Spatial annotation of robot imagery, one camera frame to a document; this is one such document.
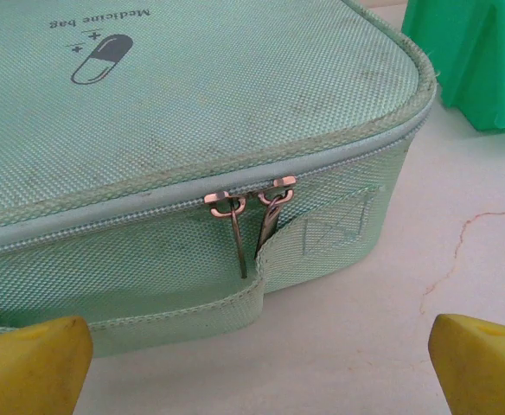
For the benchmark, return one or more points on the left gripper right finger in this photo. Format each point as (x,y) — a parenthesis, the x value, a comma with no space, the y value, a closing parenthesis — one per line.
(486,372)

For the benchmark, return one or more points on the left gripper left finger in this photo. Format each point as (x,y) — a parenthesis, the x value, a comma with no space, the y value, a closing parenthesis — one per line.
(27,372)

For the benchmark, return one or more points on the green plastic bin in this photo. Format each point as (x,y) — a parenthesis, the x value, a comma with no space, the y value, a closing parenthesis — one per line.
(460,65)

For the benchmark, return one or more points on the mint green medicine bag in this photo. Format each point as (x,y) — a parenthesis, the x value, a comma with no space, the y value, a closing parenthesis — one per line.
(192,108)

